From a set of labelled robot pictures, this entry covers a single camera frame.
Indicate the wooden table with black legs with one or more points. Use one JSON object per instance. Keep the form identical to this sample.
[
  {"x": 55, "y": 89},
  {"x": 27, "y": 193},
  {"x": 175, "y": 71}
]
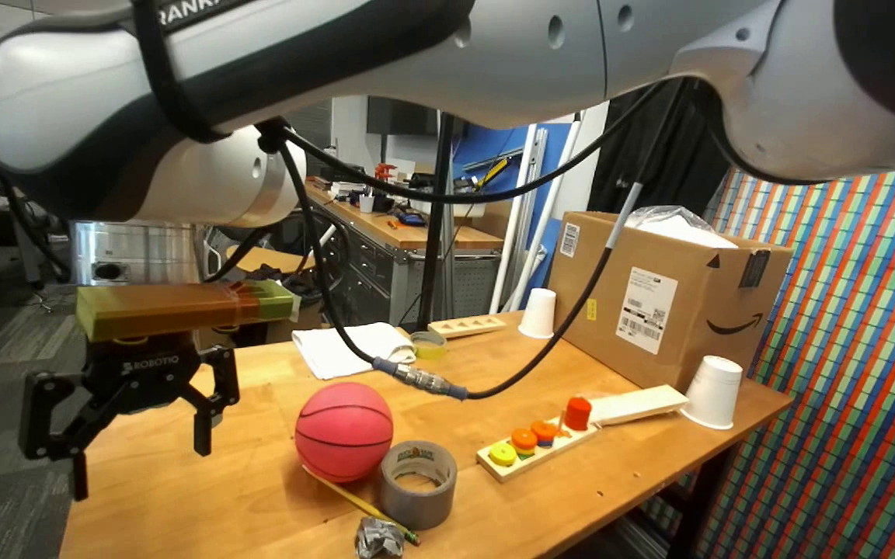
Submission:
[{"x": 251, "y": 499}]

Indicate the multicolour woven curtain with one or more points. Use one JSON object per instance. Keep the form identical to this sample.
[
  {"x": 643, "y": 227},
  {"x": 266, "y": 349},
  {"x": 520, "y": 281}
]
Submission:
[{"x": 851, "y": 373}]

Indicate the pink rubber basketball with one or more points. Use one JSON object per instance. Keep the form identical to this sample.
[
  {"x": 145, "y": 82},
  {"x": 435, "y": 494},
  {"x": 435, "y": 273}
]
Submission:
[{"x": 344, "y": 433}]

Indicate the clear plastic bag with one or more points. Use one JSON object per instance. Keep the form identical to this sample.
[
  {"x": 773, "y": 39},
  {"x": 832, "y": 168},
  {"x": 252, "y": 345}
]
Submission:
[{"x": 683, "y": 223}]

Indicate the black vertical pole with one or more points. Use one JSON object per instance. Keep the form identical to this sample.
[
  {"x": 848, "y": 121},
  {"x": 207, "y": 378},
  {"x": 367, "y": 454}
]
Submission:
[{"x": 434, "y": 236}]

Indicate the white tray with round holes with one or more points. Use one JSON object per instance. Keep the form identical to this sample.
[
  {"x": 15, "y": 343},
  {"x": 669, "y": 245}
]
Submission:
[{"x": 468, "y": 328}]

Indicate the brown cardboard shipping box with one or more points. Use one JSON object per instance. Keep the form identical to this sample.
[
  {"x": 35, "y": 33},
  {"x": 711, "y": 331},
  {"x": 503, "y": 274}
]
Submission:
[{"x": 697, "y": 311}]

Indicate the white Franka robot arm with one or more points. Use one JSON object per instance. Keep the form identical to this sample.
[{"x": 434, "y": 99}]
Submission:
[{"x": 468, "y": 50}]

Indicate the yellow pencil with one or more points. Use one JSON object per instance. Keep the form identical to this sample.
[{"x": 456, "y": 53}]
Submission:
[{"x": 355, "y": 500}]

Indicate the yellow green sponge block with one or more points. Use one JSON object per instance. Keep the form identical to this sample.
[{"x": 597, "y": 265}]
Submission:
[{"x": 429, "y": 349}]

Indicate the blue board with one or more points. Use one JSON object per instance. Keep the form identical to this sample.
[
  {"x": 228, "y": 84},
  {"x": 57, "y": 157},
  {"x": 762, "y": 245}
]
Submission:
[{"x": 503, "y": 175}]

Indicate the grey duct tape roll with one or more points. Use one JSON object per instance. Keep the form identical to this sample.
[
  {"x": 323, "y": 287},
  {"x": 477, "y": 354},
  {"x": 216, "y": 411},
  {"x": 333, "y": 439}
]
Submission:
[{"x": 416, "y": 509}]

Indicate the yellow round peg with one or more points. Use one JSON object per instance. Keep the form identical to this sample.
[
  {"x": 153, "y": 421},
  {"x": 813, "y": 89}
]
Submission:
[{"x": 500, "y": 454}]

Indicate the white wooden peg tray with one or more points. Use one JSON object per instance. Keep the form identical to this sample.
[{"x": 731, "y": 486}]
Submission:
[{"x": 534, "y": 454}]

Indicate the large white paper cup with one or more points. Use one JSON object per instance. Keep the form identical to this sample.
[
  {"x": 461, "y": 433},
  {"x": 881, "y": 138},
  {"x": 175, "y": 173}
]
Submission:
[{"x": 712, "y": 394}]

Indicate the white folded paper sheet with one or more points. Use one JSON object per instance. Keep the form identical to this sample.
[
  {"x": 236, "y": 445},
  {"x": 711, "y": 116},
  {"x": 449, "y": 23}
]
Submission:
[{"x": 348, "y": 349}]

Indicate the orange round peg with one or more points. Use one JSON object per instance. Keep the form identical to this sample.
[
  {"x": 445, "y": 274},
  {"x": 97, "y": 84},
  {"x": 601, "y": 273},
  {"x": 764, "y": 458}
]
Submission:
[
  {"x": 545, "y": 433},
  {"x": 523, "y": 439}
]

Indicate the crumpled silver foil piece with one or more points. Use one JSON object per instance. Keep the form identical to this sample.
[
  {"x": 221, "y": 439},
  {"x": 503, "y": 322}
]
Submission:
[{"x": 381, "y": 543}]

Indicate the small white paper cup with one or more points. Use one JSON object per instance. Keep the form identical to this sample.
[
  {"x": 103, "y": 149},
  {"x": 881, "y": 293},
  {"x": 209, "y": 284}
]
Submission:
[{"x": 539, "y": 315}]

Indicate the black curtain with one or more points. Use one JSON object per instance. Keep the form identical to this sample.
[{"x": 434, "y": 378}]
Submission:
[{"x": 653, "y": 157}]

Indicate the wooden workbench with drawers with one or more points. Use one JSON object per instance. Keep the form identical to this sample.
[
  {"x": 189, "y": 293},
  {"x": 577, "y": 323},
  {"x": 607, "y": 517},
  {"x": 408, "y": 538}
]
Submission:
[{"x": 385, "y": 251}]

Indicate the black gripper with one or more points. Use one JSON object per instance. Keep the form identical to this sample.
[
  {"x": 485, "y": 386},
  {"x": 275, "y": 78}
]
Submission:
[{"x": 153, "y": 373}]

